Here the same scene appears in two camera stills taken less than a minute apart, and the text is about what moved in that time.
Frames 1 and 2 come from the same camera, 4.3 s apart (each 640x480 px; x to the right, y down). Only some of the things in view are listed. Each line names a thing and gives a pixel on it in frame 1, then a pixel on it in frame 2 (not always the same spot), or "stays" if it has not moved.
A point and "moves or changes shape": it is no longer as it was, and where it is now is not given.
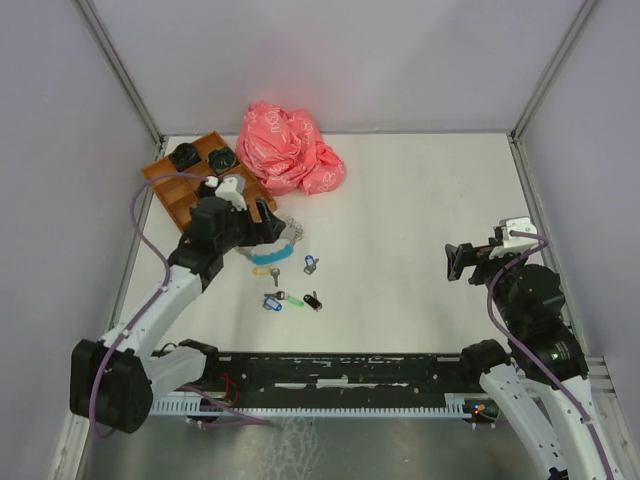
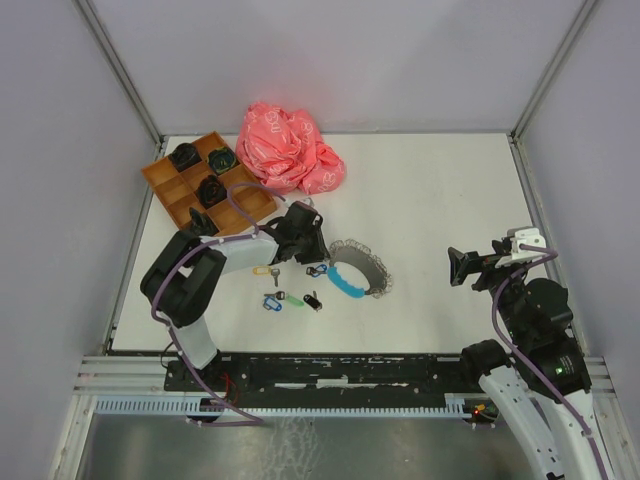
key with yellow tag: (266, 271) stays
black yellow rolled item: (221, 158) stays
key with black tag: (313, 301) stays
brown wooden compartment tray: (177, 178) stays
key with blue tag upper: (310, 264) moves or changes shape
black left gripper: (271, 227) to (320, 251)
